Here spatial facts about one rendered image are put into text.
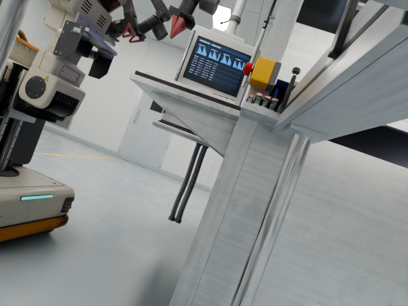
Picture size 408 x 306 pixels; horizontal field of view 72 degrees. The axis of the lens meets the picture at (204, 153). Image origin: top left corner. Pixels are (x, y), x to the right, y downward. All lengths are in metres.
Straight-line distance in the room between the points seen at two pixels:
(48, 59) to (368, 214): 1.38
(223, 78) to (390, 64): 1.73
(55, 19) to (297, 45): 1.09
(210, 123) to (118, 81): 6.33
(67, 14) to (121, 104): 5.65
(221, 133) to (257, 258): 0.47
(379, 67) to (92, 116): 7.14
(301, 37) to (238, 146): 0.40
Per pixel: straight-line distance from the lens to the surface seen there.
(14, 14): 0.21
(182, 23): 1.15
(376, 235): 1.03
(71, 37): 1.41
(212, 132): 1.01
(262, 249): 0.72
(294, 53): 1.00
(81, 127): 7.43
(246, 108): 0.79
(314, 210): 0.95
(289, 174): 0.70
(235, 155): 0.91
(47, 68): 1.46
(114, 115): 7.12
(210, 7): 1.17
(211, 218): 0.92
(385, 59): 0.33
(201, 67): 2.03
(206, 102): 0.95
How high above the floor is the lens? 0.69
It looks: 1 degrees up
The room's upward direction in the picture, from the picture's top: 20 degrees clockwise
